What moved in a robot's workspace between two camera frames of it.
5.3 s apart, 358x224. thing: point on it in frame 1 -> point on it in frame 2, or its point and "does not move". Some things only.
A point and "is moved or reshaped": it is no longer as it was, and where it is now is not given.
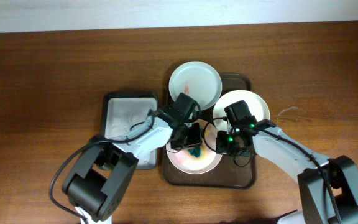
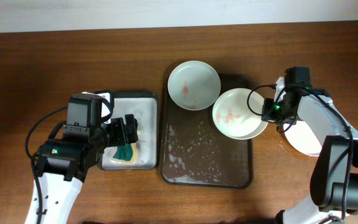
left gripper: x=195 y=139 -> x=122 y=137
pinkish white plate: x=183 y=162 -> x=300 y=136
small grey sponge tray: x=124 y=113 does not move
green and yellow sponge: x=197 y=153 is moved or reshaped
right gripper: x=221 y=147 -> x=268 y=104
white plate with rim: x=257 y=105 does not move
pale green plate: x=197 y=79 does not move
